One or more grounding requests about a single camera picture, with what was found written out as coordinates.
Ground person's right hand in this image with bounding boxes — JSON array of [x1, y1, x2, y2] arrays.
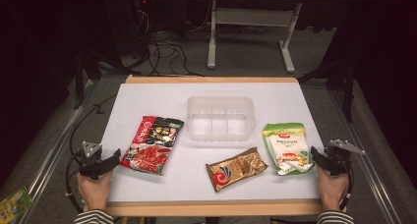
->
[[317, 166, 350, 212]]

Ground yellow green packet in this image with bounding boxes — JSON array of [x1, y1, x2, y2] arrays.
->
[[0, 186, 34, 224]]

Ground black floor cables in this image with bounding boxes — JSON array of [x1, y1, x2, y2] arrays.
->
[[130, 7, 206, 78]]

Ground red and black food packet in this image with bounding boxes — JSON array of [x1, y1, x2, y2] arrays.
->
[[120, 115, 185, 176]]

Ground right hand-held gripper cable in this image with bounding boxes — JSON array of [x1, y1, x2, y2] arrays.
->
[[338, 164, 357, 212]]

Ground green and white food packet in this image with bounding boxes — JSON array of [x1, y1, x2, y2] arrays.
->
[[261, 122, 316, 177]]

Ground hand-held gripper cable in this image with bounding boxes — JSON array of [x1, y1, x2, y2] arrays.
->
[[64, 94, 116, 215], [338, 164, 357, 212]]

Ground white desk frame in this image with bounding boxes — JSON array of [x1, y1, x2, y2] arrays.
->
[[207, 0, 304, 75]]

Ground metal floor rail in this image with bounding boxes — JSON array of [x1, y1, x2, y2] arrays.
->
[[328, 89, 417, 224], [9, 79, 96, 224]]

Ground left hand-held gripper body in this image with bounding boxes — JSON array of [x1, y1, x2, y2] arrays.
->
[[78, 140, 106, 181]]

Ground person's left hand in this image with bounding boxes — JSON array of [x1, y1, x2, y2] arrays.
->
[[76, 169, 114, 212]]

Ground left hand-held gripper cable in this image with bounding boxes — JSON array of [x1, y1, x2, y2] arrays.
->
[[64, 94, 116, 215]]

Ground black metal stand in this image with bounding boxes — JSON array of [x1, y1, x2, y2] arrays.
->
[[296, 57, 358, 124], [72, 48, 133, 111]]

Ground white table mat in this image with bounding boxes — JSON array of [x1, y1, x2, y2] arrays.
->
[[99, 82, 325, 203]]

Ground gold food packet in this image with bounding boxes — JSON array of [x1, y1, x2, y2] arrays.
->
[[205, 146, 269, 194]]

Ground clear plastic container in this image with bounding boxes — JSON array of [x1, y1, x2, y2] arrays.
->
[[185, 95, 257, 142]]

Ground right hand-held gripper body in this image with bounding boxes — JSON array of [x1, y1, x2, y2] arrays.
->
[[323, 139, 367, 177]]

